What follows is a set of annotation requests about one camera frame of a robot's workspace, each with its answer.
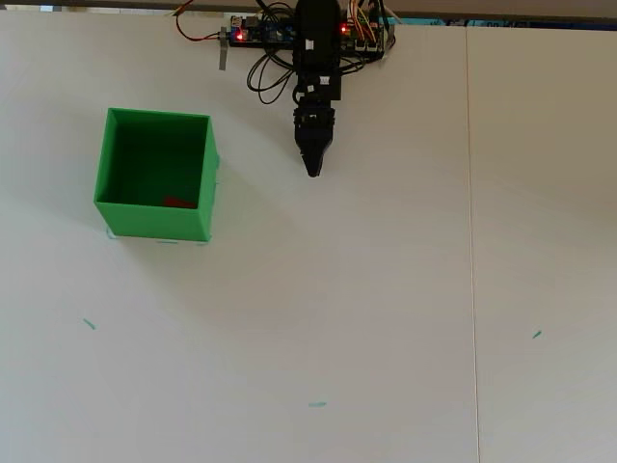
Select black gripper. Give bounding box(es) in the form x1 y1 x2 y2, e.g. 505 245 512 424
291 94 337 179

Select red block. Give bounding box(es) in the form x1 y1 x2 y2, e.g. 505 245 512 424
160 194 199 210

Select green plastic bin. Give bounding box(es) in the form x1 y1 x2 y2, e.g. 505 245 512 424
92 106 222 243

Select motor driver board white connectors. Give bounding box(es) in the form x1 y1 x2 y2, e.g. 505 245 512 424
339 17 397 57

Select blue controller board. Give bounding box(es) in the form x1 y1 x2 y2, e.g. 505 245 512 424
228 14 296 50

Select grey tape strip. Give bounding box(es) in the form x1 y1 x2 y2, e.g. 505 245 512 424
217 27 230 73

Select black servo cable bundle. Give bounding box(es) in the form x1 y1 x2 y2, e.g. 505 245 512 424
246 0 301 105

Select red orange wire pair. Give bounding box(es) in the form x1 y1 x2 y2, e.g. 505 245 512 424
173 0 228 44

